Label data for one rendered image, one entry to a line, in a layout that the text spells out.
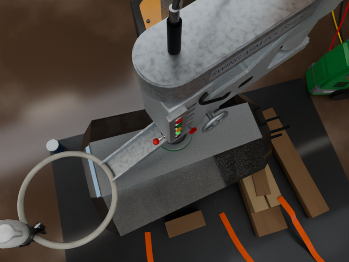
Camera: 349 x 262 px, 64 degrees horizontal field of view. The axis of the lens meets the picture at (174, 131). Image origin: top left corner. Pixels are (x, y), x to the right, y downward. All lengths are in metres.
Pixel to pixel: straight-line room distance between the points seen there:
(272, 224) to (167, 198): 1.00
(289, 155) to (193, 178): 1.10
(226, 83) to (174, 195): 0.82
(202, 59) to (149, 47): 0.16
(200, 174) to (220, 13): 1.01
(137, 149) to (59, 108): 1.40
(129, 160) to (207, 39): 0.85
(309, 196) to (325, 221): 0.25
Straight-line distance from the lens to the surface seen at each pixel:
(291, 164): 2.54
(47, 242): 1.55
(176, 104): 0.95
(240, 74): 1.20
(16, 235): 1.29
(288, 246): 2.56
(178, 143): 1.62
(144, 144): 1.50
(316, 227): 2.65
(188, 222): 2.27
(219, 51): 0.87
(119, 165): 1.54
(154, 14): 2.11
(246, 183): 2.28
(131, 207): 1.71
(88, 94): 2.75
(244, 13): 0.97
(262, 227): 2.40
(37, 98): 2.91
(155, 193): 1.68
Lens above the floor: 2.40
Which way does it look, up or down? 73 degrees down
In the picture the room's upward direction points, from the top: 1 degrees clockwise
